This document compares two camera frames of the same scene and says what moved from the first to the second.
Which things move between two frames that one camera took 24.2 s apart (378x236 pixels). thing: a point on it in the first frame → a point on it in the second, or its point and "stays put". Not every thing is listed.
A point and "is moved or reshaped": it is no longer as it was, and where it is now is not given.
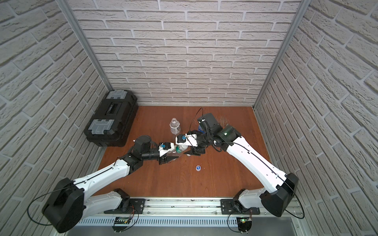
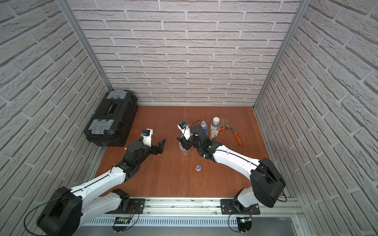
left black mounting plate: (136, 206) stays put
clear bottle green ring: (177, 149) is moved or reshaped
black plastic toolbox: (110, 124) stays put
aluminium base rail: (193, 213) stays put
